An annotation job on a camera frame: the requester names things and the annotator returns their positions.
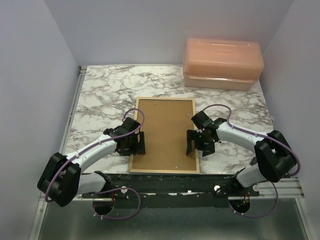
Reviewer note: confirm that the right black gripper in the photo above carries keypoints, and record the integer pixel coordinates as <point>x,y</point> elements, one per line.
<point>192,135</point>

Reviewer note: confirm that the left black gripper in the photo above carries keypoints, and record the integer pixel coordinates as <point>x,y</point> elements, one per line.
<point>139,148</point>

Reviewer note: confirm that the blue wooden picture frame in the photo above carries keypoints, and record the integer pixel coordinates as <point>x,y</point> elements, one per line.
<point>132,140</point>

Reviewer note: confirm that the brown fibreboard backing board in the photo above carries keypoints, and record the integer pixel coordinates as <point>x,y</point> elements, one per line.
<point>165,135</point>

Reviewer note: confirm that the orange translucent plastic box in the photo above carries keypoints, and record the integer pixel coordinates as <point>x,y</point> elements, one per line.
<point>221,64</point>

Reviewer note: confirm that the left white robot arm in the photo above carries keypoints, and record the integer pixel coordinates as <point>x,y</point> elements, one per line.
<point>63,178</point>

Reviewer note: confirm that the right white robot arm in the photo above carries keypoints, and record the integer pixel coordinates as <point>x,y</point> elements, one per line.
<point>273,154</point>

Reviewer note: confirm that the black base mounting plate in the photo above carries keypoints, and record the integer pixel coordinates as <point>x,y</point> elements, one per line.
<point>173,190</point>

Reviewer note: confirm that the small black tool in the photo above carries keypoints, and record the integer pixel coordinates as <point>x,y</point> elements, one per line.
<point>253,161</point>

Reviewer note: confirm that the aluminium rail frame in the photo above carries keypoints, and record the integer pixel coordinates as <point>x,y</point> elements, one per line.
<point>105,93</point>

